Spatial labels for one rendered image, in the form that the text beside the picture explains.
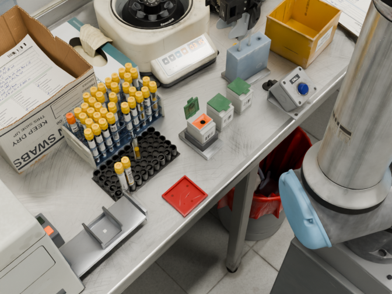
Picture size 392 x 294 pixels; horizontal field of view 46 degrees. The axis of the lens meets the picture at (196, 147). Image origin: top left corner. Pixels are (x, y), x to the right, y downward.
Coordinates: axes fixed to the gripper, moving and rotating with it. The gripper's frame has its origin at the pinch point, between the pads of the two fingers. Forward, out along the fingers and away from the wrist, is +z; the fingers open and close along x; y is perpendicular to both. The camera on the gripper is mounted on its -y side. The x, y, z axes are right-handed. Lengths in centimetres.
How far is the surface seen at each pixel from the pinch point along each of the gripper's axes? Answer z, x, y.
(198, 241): 103, -1, 11
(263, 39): 5.2, 0.8, -6.8
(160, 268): 103, -2, 30
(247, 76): 13.3, 2.0, -1.6
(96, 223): 11, 14, 47
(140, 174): 13.3, 8.8, 33.6
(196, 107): 6.2, 6.4, 17.1
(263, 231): 92, 14, -7
